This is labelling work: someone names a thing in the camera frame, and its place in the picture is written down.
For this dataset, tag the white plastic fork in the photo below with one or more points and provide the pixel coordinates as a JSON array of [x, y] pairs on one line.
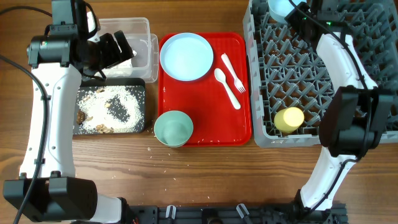
[[237, 82]]

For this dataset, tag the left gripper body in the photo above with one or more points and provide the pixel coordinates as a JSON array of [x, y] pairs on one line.
[[95, 53]]

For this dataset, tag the red serving tray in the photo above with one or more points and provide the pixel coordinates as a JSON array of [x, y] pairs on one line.
[[205, 101]]

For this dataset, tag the grey dishwasher rack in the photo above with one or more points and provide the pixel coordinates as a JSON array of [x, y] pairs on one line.
[[285, 72]]

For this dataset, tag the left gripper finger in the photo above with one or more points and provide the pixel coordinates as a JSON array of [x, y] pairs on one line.
[[126, 50], [110, 52]]

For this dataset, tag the food scraps and rice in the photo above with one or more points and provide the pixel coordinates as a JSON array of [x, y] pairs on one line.
[[102, 109]]

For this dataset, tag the white plastic spoon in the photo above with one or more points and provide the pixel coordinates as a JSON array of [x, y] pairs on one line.
[[221, 77]]

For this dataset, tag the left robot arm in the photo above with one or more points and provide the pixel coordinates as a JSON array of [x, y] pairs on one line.
[[69, 52]]

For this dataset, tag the small light blue bowl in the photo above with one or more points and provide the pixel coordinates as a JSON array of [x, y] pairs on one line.
[[284, 12]]

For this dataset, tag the mint green bowl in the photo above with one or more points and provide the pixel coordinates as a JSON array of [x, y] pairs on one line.
[[173, 128]]

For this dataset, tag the light blue plate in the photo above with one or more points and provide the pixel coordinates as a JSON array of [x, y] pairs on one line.
[[186, 56]]

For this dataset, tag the white napkin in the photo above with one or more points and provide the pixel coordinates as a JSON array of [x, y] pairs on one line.
[[123, 69]]

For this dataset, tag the yellow plastic cup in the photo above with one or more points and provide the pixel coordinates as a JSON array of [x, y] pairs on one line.
[[289, 119]]

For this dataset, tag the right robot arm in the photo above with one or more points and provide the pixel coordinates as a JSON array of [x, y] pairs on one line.
[[355, 119]]

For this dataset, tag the black food waste tray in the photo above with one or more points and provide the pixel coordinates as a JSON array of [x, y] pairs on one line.
[[109, 109]]

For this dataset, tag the clear plastic waste bin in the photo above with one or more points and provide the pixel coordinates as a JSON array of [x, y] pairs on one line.
[[143, 42]]

